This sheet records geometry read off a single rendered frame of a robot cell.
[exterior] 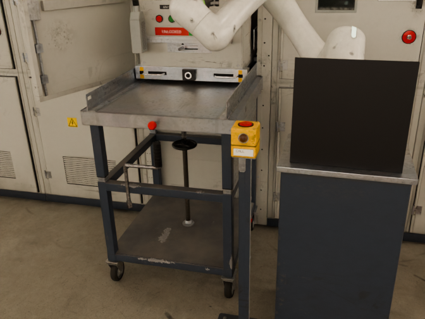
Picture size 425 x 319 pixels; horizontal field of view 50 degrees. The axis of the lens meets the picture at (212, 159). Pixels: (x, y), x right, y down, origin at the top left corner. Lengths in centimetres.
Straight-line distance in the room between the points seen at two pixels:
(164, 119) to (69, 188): 133
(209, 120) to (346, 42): 54
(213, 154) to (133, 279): 77
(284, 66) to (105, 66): 86
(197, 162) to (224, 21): 113
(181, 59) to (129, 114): 50
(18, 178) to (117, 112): 142
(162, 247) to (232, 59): 91
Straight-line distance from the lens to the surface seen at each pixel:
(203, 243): 214
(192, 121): 168
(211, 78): 211
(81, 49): 221
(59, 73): 215
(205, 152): 247
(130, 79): 219
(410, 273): 240
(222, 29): 154
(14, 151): 302
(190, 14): 154
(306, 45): 181
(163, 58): 218
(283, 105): 229
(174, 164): 256
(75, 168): 283
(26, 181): 307
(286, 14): 186
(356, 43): 164
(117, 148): 263
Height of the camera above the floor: 137
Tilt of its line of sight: 24 degrees down
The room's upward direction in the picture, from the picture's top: 1 degrees counter-clockwise
